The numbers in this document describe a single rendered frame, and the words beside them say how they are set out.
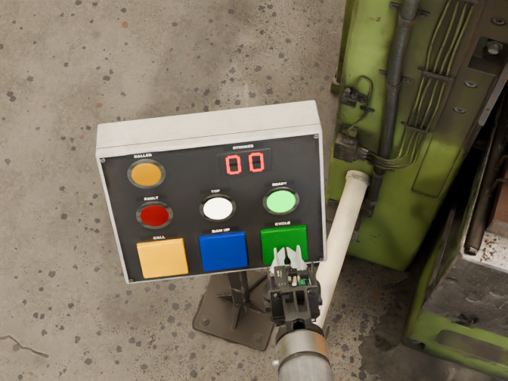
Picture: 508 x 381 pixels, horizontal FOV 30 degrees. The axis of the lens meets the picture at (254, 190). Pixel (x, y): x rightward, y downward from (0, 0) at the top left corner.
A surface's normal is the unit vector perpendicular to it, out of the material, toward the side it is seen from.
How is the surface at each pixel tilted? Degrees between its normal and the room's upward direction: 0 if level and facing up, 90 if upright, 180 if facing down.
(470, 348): 0
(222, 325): 0
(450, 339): 0
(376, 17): 90
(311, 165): 60
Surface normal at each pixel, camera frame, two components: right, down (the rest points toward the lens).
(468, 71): -0.32, 0.90
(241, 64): -0.03, -0.33
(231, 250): 0.08, 0.65
